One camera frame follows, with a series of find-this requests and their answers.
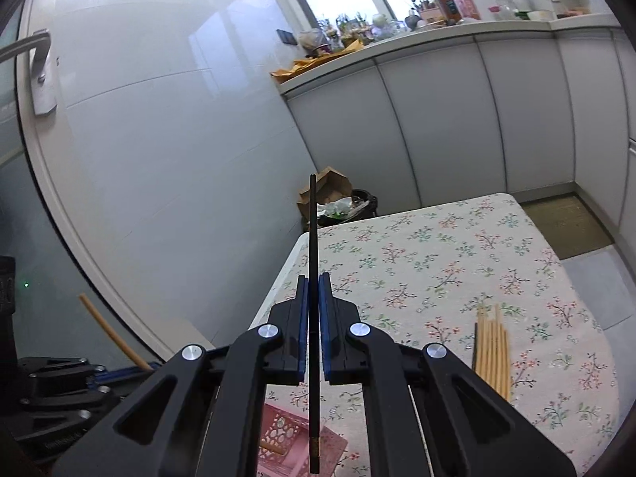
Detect yellow paper bags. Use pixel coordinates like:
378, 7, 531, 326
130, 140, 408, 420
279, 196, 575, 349
271, 40, 365, 84

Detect white kitchen cabinets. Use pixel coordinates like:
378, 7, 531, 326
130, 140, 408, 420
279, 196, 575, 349
279, 14, 635, 229

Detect pink perforated utensil holder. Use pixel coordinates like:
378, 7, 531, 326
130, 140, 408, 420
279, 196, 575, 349
256, 403, 348, 477

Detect black chopstick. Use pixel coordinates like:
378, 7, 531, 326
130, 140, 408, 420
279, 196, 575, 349
307, 175, 320, 476

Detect brown cardboard box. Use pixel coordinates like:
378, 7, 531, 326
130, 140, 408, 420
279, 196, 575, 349
297, 167, 353, 220

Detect green floor mat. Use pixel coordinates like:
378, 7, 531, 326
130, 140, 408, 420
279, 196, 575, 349
522, 194, 615, 260

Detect black trash bin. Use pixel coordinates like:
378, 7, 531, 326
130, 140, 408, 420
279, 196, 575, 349
317, 190, 378, 227

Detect long single wooden chopstick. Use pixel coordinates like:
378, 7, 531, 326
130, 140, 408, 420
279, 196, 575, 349
78, 293, 153, 372

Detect grey door handle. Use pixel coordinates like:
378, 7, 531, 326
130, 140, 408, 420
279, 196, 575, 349
0, 29, 57, 116

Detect floral tablecloth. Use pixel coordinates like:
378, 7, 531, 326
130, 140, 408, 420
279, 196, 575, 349
250, 192, 622, 477

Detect pink detergent bottle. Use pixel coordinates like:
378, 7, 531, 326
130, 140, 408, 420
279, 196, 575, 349
454, 0, 481, 21

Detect glass sliding door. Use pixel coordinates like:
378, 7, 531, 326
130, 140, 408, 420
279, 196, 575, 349
0, 0, 165, 364

